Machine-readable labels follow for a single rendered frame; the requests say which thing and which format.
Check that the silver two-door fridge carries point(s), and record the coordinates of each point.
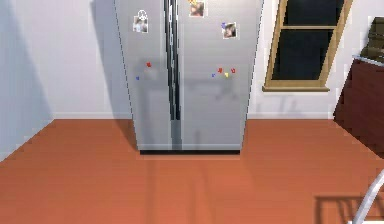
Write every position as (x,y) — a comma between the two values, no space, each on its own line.
(206,110)

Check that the photo with blue magnet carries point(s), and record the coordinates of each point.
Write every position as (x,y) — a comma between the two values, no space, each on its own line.
(229,30)

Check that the photo with white clip magnet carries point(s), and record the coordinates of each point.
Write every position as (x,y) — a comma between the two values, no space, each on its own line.
(140,24)

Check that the photo with yellow magnet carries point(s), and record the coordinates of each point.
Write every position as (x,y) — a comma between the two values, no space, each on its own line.
(197,8)

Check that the wooden framed window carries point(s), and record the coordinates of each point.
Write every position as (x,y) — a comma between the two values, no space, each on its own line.
(306,53)

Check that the dark red kitchen cabinet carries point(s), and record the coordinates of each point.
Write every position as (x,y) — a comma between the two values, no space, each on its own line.
(361,106)

